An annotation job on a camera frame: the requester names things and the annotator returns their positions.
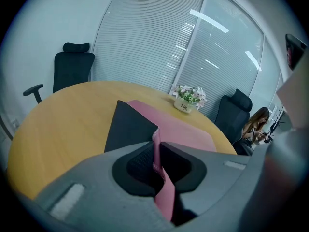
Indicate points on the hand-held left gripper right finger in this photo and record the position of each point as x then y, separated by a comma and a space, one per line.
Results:
224, 178

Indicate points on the white pot of pink flowers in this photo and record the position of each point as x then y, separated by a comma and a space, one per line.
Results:
189, 100

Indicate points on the black office chair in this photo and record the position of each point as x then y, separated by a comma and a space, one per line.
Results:
231, 120
72, 69

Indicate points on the grey window blinds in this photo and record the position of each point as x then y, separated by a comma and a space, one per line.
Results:
144, 45

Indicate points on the pink table mat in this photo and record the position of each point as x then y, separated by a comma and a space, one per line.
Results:
183, 134

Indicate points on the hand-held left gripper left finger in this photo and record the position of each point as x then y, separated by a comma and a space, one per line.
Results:
91, 190

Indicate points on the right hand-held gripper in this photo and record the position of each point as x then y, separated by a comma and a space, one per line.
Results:
299, 100

